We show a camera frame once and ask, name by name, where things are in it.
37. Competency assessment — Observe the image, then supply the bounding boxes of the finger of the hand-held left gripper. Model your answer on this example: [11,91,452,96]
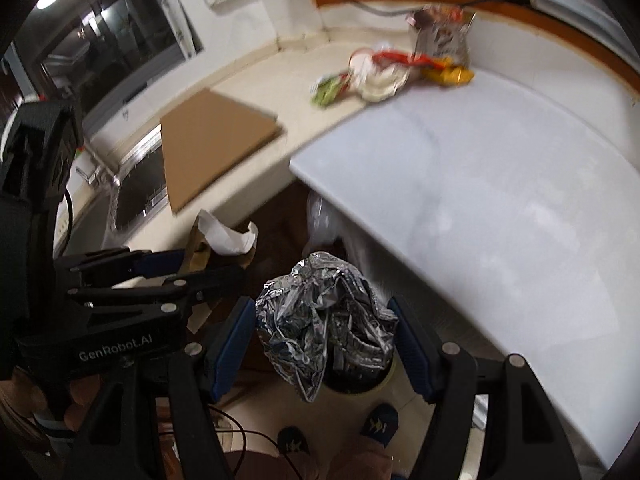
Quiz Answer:
[54,247,188,291]
[67,266,247,323]

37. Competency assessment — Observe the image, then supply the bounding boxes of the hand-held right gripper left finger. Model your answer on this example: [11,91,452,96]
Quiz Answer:
[65,296,257,480]

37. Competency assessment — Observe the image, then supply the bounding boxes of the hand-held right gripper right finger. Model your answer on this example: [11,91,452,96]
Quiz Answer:
[387,296,583,480]

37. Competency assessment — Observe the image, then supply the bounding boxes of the round dark bin cream rim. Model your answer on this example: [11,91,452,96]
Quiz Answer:
[320,350,401,396]

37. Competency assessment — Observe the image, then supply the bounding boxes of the silver foil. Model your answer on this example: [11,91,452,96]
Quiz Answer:
[255,252,399,403]

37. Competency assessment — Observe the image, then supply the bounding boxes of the green wrapper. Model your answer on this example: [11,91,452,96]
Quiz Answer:
[310,74,351,108]

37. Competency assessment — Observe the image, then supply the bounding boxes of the yellow wrapper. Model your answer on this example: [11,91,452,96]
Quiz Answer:
[419,57,476,87]

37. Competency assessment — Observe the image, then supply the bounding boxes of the red wrapper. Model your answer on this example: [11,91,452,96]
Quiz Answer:
[372,50,441,68]

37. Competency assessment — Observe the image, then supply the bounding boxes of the silver foil snack bag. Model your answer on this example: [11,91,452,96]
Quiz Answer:
[406,4,476,68]

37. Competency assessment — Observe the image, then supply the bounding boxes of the person's left hand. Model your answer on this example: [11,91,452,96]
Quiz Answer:
[10,367,98,431]

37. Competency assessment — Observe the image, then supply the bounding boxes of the brown and white paper bag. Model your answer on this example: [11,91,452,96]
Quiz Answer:
[182,209,261,333]

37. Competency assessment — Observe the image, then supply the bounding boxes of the stainless steel sink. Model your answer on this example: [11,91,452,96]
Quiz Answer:
[107,125,171,233]

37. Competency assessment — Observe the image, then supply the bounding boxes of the blue patterned slipper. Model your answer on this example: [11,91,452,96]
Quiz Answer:
[360,402,399,448]
[276,426,311,456]

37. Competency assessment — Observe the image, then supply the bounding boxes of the brown wooden cabinet door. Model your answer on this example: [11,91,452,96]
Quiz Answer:
[190,180,321,411]

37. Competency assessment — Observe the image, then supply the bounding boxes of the metal faucet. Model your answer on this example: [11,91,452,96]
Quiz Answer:
[74,152,113,188]

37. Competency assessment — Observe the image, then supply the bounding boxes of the person's left leg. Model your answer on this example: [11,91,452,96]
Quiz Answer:
[225,452,311,480]

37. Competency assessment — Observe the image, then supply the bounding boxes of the person's leg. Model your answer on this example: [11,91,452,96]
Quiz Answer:
[325,447,396,480]
[225,452,311,480]

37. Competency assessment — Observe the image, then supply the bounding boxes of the person's right leg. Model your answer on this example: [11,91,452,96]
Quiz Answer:
[325,447,396,480]

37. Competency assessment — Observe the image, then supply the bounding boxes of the brown cardboard sheet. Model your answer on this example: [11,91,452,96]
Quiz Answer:
[160,88,283,216]

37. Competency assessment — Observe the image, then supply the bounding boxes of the dark glass window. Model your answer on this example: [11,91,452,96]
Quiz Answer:
[10,0,206,126]

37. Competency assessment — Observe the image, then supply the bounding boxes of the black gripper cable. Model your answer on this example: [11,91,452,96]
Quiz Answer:
[207,405,306,480]

